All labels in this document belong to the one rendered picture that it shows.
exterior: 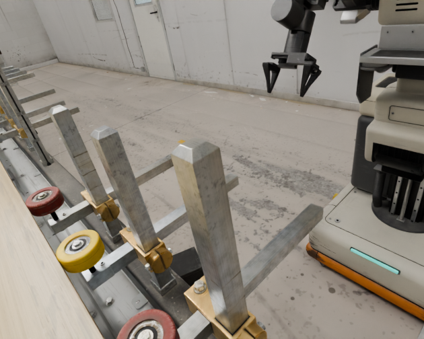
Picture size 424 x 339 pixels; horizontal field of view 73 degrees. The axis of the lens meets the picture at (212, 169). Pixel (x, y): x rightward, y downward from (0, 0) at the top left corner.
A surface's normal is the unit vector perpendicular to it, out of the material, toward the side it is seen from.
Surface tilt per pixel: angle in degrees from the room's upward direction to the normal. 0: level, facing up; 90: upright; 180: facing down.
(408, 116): 98
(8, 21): 90
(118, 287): 0
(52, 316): 0
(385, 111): 98
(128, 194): 90
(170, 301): 0
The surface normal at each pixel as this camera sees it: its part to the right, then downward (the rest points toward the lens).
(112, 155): 0.67, 0.30
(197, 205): -0.73, 0.47
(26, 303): -0.16, -0.83
